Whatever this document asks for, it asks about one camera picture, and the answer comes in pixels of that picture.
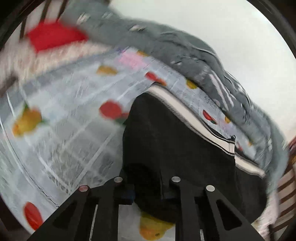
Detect fruit print plastic sheet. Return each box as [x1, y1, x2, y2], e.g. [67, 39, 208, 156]
[0, 46, 263, 241]

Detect wooden bed headboard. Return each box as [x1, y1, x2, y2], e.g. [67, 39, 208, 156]
[20, 0, 68, 40]

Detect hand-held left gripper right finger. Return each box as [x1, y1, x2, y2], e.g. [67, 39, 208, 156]
[162, 176, 265, 241]

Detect red cloth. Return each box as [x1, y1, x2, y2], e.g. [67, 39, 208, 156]
[25, 21, 89, 52]

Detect black pants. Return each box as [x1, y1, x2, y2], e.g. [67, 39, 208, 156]
[121, 87, 270, 224]

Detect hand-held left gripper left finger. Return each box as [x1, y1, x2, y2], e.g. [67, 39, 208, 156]
[26, 176, 136, 241]

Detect floral bed sheet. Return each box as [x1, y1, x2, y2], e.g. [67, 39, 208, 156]
[0, 42, 116, 93]

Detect grey floral quilt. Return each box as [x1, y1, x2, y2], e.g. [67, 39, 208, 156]
[76, 0, 292, 197]

